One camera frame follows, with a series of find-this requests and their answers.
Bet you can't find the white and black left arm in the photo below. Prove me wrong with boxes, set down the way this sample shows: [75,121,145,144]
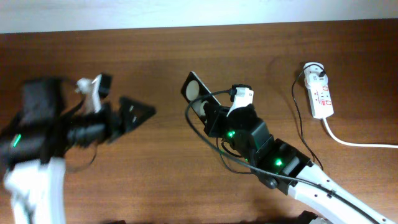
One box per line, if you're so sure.
[1,74,156,223]

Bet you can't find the white USB wall charger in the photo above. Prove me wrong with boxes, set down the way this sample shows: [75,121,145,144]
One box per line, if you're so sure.
[303,62,328,89]

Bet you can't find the black USB charging cable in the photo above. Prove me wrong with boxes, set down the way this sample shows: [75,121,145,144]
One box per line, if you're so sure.
[215,63,327,175]

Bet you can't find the black Galaxy smartphone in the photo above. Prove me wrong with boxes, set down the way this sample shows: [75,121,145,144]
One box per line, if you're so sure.
[181,71,221,124]

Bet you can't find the white power strip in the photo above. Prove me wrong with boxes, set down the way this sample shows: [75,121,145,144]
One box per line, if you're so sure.
[308,85,334,119]

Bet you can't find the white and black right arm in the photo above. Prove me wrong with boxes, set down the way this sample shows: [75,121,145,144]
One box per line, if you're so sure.
[201,101,391,223]

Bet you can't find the white power strip cord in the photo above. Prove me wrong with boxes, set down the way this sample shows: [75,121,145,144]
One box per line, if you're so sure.
[321,116,398,149]

